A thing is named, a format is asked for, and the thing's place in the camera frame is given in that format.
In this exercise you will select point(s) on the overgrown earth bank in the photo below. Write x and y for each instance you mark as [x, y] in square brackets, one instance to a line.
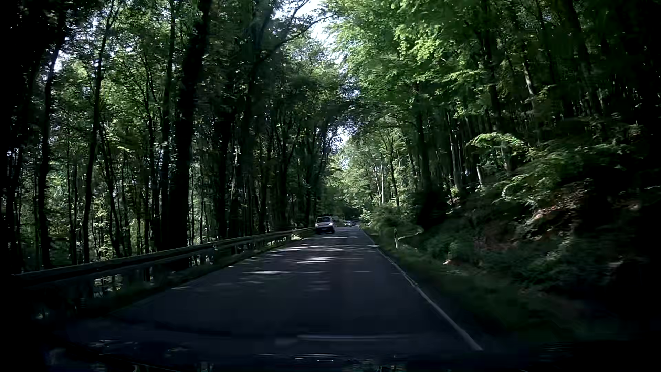
[526, 258]

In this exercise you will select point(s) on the road markings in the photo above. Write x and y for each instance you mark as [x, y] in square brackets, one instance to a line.
[437, 307]

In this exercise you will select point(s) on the metal guard rail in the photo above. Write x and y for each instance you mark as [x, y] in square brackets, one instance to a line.
[155, 257]

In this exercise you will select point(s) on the wood on sloping bank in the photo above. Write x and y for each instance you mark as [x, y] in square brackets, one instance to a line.
[490, 93]

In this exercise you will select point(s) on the grey asphalt road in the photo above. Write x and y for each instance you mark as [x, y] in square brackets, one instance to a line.
[330, 289]

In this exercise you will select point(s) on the car's own bonnet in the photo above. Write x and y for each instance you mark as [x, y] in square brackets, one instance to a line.
[330, 364]

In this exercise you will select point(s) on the wood of tall trees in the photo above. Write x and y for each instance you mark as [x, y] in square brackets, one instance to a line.
[170, 129]

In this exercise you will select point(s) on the white van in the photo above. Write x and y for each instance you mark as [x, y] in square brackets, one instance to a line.
[325, 224]

